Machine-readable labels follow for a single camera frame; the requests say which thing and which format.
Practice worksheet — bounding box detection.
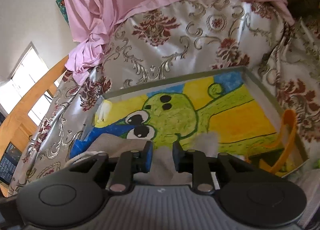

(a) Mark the grey soft cloth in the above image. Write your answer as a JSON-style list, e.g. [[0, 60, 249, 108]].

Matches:
[[84, 132, 219, 185]]

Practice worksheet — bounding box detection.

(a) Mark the grey tray with frog drawing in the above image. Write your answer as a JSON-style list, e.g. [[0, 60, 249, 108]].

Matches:
[[69, 67, 309, 176]]

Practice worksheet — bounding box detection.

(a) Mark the wooden sofa armrest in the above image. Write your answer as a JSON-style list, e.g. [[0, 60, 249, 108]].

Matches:
[[0, 54, 70, 197]]

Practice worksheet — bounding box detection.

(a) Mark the floral satin sofa cover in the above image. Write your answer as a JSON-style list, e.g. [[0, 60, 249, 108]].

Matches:
[[8, 0, 319, 195]]

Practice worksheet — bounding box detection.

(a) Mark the teal wall poster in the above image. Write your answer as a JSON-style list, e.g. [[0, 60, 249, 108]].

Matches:
[[56, 0, 69, 25]]

